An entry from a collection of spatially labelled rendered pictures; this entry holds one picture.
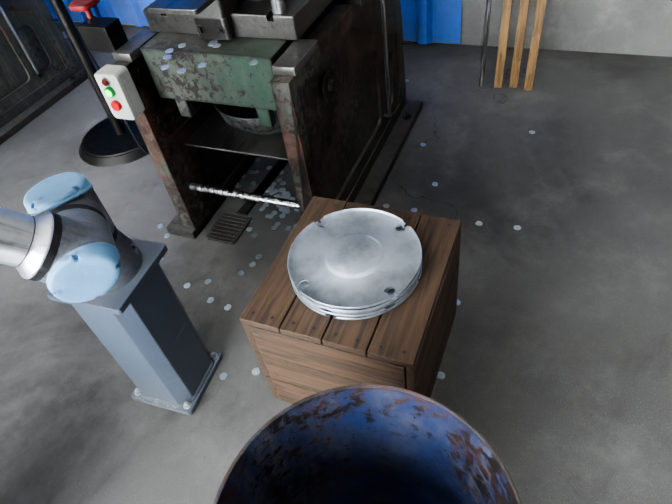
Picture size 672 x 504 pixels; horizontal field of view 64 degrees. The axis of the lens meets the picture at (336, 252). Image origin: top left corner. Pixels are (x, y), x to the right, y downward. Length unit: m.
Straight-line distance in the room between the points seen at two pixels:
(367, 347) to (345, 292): 0.12
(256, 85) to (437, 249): 0.62
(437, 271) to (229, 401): 0.65
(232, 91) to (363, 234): 0.54
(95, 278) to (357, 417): 0.50
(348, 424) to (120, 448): 0.73
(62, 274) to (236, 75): 0.72
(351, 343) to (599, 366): 0.69
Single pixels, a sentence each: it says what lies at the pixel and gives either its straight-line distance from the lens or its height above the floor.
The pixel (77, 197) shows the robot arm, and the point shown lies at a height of 0.67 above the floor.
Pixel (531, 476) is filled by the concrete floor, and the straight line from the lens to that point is 1.34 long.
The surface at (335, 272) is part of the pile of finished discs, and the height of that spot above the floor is 0.39.
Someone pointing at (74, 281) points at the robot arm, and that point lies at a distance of 0.97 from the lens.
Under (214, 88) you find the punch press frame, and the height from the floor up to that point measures 0.55.
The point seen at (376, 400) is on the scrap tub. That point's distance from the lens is 0.90.
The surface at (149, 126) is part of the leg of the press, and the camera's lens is 1.65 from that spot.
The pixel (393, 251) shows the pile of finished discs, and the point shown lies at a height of 0.39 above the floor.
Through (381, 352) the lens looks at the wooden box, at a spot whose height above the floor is 0.35.
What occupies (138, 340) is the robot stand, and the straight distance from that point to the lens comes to 1.26.
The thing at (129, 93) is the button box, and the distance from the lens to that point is 1.57.
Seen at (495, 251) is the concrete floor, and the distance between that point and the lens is 1.69.
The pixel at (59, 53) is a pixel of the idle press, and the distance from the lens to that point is 3.15.
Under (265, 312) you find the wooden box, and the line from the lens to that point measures 1.14.
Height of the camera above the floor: 1.23
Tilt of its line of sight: 46 degrees down
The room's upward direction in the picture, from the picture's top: 10 degrees counter-clockwise
